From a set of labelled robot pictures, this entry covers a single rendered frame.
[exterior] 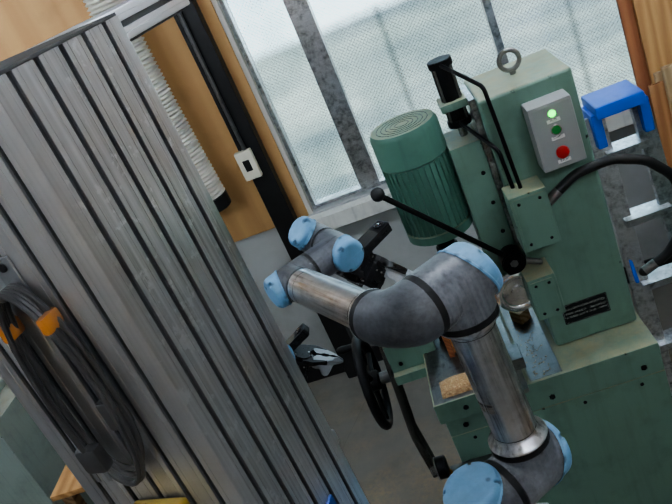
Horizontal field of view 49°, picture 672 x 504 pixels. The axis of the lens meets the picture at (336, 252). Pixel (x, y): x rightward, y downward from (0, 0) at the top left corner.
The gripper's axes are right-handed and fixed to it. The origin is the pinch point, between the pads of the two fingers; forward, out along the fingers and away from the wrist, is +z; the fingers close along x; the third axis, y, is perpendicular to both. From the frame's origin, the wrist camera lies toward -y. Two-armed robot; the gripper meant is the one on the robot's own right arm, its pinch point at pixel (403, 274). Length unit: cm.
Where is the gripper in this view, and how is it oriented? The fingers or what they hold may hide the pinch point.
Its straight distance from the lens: 189.3
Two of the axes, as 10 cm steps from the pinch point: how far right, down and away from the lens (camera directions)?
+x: 6.0, 1.2, -7.9
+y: -3.6, 9.2, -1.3
